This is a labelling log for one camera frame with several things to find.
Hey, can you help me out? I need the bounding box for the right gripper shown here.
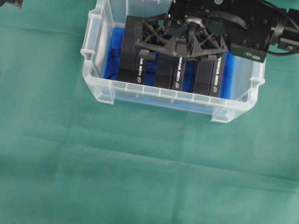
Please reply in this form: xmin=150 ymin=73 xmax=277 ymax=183
xmin=134 ymin=0 xmax=282 ymax=60

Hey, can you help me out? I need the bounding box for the black camera box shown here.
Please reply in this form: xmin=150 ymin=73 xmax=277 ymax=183
xmin=192 ymin=52 xmax=227 ymax=98
xmin=117 ymin=15 xmax=146 ymax=84
xmin=152 ymin=20 xmax=193 ymax=92

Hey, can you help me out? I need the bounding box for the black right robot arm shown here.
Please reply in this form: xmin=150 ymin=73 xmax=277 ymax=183
xmin=133 ymin=0 xmax=299 ymax=63

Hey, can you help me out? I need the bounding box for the clear plastic storage case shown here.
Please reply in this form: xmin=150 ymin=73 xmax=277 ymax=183
xmin=80 ymin=0 xmax=266 ymax=123

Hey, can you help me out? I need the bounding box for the blue cloth liner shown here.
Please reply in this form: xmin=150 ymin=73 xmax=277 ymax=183
xmin=104 ymin=28 xmax=236 ymax=99

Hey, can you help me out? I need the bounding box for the green table cloth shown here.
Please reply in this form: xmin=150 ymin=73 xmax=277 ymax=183
xmin=0 ymin=0 xmax=299 ymax=224

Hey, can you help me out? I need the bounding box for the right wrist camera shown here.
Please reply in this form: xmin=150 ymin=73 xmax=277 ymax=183
xmin=229 ymin=43 xmax=267 ymax=63

